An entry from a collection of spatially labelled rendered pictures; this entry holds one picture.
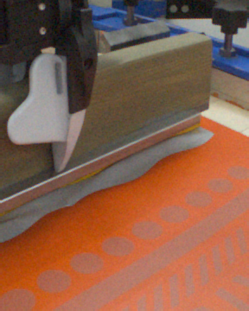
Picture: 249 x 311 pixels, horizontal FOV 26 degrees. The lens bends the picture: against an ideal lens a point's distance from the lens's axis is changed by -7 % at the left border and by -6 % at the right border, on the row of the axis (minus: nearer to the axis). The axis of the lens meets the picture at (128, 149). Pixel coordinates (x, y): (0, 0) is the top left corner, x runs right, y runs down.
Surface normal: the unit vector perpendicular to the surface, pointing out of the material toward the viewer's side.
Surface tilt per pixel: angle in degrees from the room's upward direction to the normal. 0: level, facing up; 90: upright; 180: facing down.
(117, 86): 90
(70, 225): 0
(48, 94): 83
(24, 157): 90
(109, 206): 0
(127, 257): 0
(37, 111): 83
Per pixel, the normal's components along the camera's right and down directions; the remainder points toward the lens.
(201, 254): 0.02, -0.88
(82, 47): 0.69, 0.15
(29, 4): 0.70, 0.36
